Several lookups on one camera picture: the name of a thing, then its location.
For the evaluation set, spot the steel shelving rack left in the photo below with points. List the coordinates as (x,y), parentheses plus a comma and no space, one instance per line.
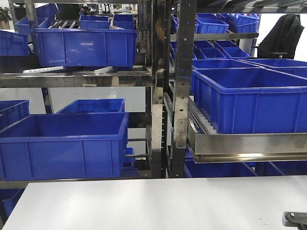
(152,79)

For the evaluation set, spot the steel shelving rack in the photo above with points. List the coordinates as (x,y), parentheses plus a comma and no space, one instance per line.
(219,148)
(152,79)

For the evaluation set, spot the blue bin behind lower left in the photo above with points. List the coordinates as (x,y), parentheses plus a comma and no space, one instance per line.
(83,106)

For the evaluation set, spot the white roller track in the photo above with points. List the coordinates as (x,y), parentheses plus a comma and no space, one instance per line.
(201,121)

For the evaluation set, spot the blue bin below right shelf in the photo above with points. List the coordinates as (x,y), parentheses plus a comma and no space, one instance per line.
(214,170)

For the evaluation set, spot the blue bin behind right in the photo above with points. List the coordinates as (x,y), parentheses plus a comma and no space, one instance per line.
(221,64)

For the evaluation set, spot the large blue bin right shelf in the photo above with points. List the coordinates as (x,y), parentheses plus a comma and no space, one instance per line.
(251,100)

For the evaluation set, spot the small blue bin top right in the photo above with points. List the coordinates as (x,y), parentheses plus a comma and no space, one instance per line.
(211,26)

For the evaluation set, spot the large blue bin lower left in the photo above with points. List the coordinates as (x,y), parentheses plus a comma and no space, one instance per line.
(64,146)

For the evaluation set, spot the large blue bin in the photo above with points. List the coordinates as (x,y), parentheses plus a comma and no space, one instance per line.
(85,47)
(64,146)

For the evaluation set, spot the steel shelving rack right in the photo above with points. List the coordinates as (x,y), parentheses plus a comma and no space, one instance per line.
(219,148)

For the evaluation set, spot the large blue bin upper left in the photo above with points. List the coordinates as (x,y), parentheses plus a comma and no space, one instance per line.
(85,47)

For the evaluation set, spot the blue bin far left edge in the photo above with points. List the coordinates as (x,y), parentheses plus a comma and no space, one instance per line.
(12,111)

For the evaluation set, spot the black office chair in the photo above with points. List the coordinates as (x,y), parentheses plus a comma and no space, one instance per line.
(282,38)

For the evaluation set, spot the blue bin far right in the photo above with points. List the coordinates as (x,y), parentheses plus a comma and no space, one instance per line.
(290,66)

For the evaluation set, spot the blue bin upper far left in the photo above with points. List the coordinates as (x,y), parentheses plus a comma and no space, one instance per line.
(13,44)

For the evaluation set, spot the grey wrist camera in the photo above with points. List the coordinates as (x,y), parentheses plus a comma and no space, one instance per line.
(295,219)

